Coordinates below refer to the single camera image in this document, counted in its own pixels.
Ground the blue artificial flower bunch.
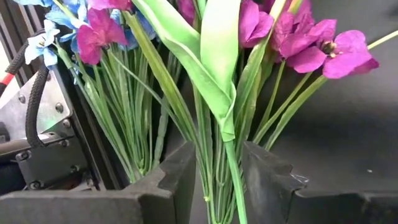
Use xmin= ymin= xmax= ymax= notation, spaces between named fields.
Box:
xmin=12 ymin=0 xmax=186 ymax=184

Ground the purple artificial flower bunch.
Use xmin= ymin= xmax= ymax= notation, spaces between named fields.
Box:
xmin=76 ymin=0 xmax=398 ymax=224

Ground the silver metal mounting plate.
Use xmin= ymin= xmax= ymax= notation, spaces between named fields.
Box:
xmin=0 ymin=70 xmax=75 ymax=141

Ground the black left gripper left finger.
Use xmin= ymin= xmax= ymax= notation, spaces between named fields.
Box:
xmin=0 ymin=141 xmax=197 ymax=224

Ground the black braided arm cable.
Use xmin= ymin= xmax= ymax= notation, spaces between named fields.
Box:
xmin=5 ymin=29 xmax=52 ymax=149

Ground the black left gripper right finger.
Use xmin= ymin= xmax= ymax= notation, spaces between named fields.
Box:
xmin=241 ymin=141 xmax=398 ymax=224

